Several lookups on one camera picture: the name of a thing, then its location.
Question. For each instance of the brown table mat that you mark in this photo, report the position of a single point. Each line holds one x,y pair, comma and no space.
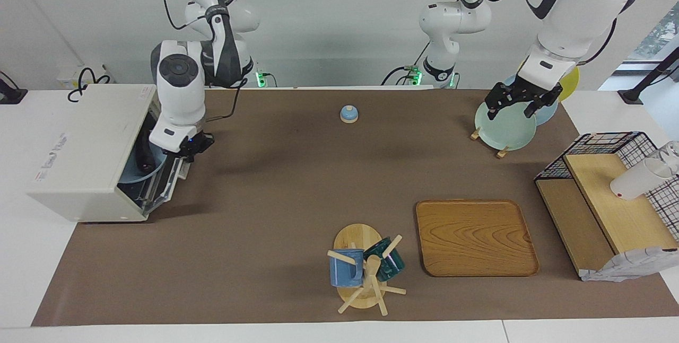
265,258

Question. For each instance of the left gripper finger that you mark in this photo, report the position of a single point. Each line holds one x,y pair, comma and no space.
531,110
492,112

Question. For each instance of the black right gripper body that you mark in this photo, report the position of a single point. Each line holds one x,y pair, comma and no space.
199,144

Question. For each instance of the dark green mug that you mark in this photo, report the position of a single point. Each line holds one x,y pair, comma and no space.
390,263

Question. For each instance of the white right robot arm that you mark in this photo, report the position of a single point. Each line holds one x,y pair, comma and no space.
177,99

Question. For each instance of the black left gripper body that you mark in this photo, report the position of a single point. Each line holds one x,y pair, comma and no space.
525,94

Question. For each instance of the light blue racked plate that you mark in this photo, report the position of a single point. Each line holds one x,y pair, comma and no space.
546,112

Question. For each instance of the wooden plate rack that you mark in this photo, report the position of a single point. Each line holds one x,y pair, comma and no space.
501,152

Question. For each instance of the wooden serving tray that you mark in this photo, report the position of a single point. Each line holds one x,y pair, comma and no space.
475,237

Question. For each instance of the glass oven door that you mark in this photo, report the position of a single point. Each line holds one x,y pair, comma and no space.
167,178

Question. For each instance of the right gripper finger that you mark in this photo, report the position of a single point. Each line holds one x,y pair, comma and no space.
191,159

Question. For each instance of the white toaster oven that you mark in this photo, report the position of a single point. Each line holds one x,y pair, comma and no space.
85,147

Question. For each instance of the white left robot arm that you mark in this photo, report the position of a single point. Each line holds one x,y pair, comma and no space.
567,14

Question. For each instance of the white cup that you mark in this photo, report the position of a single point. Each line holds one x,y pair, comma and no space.
636,179

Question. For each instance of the clear glass cup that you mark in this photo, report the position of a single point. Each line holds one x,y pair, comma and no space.
671,152

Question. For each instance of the blue mug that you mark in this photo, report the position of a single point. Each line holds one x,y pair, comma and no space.
345,271

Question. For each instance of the yellow plate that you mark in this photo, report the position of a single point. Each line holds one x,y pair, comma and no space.
570,86

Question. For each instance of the pale green plate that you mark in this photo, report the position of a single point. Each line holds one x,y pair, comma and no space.
506,128

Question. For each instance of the wooden mug tree stand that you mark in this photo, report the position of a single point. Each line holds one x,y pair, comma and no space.
358,237

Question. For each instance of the black desk clamp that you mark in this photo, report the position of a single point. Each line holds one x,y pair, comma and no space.
10,94

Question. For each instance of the white wall socket box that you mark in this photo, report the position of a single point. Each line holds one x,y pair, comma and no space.
64,79

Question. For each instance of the dark purple eggplant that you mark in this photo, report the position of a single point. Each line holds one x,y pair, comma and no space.
144,157

